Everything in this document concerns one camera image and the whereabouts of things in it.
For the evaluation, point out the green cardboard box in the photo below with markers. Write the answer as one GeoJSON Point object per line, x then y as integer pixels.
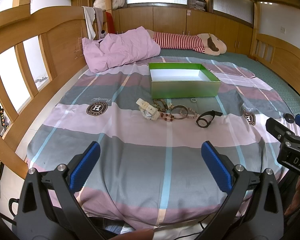
{"type": "Point", "coordinates": [172, 80]}

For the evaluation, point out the red cloth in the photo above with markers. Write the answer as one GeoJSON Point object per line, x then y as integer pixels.
{"type": "Point", "coordinates": [110, 23]}

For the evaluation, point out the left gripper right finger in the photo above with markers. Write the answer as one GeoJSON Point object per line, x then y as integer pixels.
{"type": "Point", "coordinates": [220, 170]}

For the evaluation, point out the striped plush doll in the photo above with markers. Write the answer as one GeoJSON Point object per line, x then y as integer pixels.
{"type": "Point", "coordinates": [207, 44]}

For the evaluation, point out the wooden headboard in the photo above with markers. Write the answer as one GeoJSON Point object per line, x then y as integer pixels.
{"type": "Point", "coordinates": [39, 53]}

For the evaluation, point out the white wrist watch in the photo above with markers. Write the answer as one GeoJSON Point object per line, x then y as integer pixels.
{"type": "Point", "coordinates": [148, 111]}

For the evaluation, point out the wooden footboard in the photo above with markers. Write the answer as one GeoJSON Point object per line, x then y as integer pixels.
{"type": "Point", "coordinates": [276, 40]}

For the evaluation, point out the hanging grey clothes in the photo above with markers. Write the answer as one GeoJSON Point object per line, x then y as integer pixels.
{"type": "Point", "coordinates": [92, 15]}

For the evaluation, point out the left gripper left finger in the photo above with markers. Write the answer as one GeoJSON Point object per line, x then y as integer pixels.
{"type": "Point", "coordinates": [81, 166]}

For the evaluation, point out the plaid bed sheet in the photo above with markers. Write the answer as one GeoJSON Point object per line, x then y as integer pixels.
{"type": "Point", "coordinates": [152, 173]}

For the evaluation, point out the black round cap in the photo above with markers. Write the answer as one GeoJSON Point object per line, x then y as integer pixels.
{"type": "Point", "coordinates": [289, 118]}

